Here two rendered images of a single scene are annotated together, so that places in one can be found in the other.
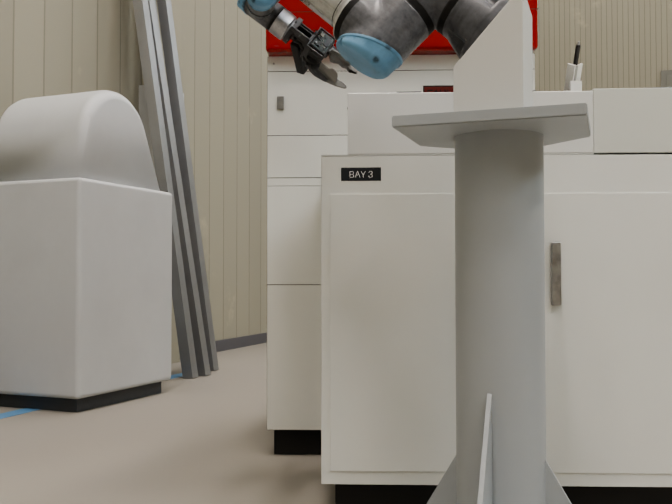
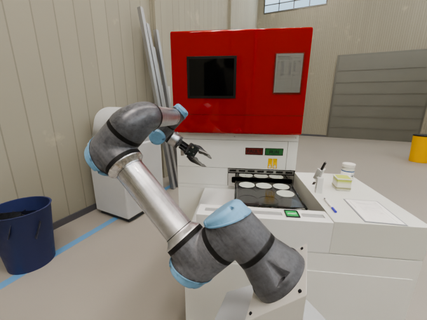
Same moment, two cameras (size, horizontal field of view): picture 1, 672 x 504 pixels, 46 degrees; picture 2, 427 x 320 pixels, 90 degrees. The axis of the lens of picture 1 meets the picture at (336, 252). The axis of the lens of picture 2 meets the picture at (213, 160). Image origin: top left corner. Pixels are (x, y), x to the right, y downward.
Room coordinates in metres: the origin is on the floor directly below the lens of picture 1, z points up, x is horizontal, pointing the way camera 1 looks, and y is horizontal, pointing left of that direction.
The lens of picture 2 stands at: (1.00, -0.16, 1.41)
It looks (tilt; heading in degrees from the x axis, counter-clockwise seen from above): 15 degrees down; 4
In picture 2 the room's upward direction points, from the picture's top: straight up
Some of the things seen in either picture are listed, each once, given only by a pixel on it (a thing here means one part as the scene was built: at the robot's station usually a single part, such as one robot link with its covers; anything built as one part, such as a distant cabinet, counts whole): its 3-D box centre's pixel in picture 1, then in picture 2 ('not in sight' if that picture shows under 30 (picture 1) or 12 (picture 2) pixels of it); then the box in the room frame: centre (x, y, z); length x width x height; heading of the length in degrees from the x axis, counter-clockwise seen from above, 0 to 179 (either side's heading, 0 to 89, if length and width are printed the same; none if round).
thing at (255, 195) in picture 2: not in sight; (265, 192); (2.19, -0.38, 0.90); 0.34 x 0.34 x 0.01; 88
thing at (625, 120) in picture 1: (626, 143); (341, 204); (2.08, -0.76, 0.89); 0.62 x 0.35 x 0.14; 178
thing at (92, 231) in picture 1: (76, 246); (128, 160); (3.59, 1.16, 0.68); 0.69 x 0.62 x 1.36; 161
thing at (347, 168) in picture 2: not in sight; (347, 171); (2.31, -0.89, 1.01); 0.07 x 0.07 x 0.10
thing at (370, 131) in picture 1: (466, 126); (260, 226); (1.83, -0.30, 0.89); 0.55 x 0.09 x 0.14; 88
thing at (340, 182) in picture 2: not in sight; (341, 182); (2.13, -0.77, 1.00); 0.07 x 0.07 x 0.07; 83
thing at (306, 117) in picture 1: (400, 120); (234, 161); (2.43, -0.20, 1.02); 0.81 x 0.03 x 0.40; 88
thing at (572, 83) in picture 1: (573, 89); (318, 179); (2.08, -0.62, 1.03); 0.06 x 0.04 x 0.13; 178
